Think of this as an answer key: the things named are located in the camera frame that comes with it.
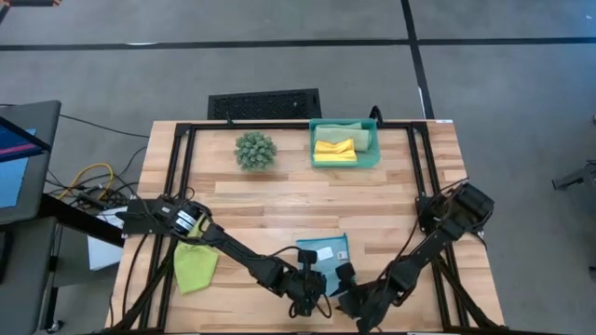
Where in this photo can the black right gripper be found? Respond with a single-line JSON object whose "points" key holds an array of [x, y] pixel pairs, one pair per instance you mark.
{"points": [[365, 302]]}

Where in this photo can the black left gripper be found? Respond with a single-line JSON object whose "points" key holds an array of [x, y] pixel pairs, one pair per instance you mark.
{"points": [[305, 286]]}

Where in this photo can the light blue microfiber towel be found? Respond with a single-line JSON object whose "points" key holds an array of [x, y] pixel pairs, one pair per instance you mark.
{"points": [[330, 270]]}

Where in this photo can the yellow microfiber towel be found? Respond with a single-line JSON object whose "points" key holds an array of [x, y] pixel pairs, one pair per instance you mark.
{"points": [[333, 151]]}

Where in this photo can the pale green microfiber towel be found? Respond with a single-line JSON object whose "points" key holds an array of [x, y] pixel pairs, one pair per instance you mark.
{"points": [[342, 130]]}

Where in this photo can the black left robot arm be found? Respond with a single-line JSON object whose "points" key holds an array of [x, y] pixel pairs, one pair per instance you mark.
{"points": [[242, 253]]}

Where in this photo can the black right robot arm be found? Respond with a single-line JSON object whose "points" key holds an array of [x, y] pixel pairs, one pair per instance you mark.
{"points": [[433, 242]]}

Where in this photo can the teal plastic basket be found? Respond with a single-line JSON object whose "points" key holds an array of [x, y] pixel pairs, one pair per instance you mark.
{"points": [[368, 160]]}

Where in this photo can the lime green microfiber towel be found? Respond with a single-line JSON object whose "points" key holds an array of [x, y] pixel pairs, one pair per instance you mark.
{"points": [[195, 267]]}

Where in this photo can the white paper hang tag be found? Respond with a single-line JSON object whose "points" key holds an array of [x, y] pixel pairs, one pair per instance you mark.
{"points": [[325, 253]]}

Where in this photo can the cream sewn towel label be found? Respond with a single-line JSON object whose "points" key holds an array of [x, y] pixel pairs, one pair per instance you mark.
{"points": [[342, 255]]}

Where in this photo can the potted artificial green plant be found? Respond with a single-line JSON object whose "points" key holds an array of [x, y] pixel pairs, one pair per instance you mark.
{"points": [[255, 151]]}

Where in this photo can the white paper sheet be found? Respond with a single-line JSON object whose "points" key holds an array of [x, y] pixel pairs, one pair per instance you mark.
{"points": [[104, 253]]}

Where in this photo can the black desk bar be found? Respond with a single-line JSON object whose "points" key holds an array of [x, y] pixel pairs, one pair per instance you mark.
{"points": [[79, 221]]}

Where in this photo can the black stand foot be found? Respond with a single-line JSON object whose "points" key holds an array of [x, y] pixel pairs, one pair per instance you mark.
{"points": [[577, 179]]}

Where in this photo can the grey computer monitor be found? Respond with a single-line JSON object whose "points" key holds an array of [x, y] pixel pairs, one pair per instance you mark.
{"points": [[44, 163]]}

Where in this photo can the black bar with orange ends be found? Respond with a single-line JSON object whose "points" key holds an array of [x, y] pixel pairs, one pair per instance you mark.
{"points": [[28, 2]]}

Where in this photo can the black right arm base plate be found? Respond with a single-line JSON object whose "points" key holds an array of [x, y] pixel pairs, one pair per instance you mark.
{"points": [[426, 218]]}

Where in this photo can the black aluminium table frame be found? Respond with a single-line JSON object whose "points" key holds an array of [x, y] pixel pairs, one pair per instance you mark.
{"points": [[279, 126]]}

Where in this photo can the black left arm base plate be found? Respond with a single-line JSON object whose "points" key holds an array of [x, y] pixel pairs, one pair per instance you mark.
{"points": [[139, 218]]}

